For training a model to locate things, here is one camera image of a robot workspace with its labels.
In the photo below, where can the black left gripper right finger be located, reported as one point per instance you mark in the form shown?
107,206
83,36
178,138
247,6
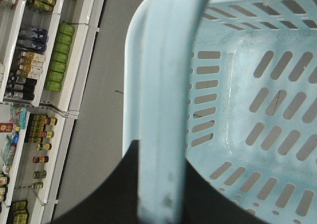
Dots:
203,204

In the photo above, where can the light blue plastic basket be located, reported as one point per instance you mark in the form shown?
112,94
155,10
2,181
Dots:
231,87

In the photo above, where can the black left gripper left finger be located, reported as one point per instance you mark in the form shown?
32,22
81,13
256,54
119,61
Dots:
115,200

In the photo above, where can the green bottle row left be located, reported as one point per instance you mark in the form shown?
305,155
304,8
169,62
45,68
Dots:
59,57

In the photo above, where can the white store shelf unit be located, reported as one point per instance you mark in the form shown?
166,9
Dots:
36,124

